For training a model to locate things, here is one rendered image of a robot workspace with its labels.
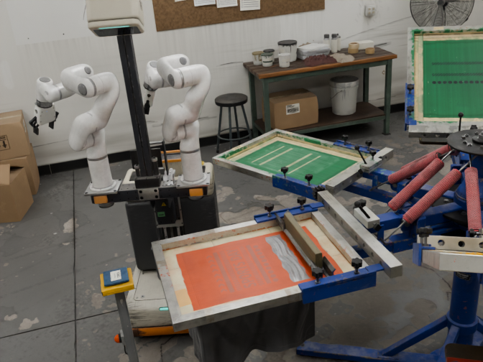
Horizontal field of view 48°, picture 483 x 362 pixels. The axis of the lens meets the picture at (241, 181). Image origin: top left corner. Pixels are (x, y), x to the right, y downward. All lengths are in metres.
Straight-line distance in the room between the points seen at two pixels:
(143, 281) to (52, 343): 0.67
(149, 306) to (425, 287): 1.77
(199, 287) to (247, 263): 0.24
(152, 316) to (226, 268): 1.13
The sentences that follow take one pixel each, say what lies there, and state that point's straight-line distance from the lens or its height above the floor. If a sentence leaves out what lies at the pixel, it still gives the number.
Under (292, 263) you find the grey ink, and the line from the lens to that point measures 2.26.
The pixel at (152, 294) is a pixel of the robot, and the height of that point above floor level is 0.28.
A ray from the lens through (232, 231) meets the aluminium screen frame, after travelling 2.48.
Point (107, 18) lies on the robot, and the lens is 2.29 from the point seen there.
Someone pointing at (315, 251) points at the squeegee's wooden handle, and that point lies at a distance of 2.16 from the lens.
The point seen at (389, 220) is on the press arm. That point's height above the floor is 1.04.
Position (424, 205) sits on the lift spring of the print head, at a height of 1.11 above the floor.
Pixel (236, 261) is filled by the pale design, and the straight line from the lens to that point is 2.31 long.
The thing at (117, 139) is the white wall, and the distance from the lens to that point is 5.97.
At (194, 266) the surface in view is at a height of 0.95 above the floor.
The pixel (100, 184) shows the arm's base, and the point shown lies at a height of 1.17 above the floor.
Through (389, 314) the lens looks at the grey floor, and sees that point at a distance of 3.55.
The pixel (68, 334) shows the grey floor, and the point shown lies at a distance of 3.70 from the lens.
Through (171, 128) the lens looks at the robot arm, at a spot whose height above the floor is 1.45.
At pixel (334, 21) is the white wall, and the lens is 6.29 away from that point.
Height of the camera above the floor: 2.24
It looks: 25 degrees down
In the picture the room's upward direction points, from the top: 5 degrees counter-clockwise
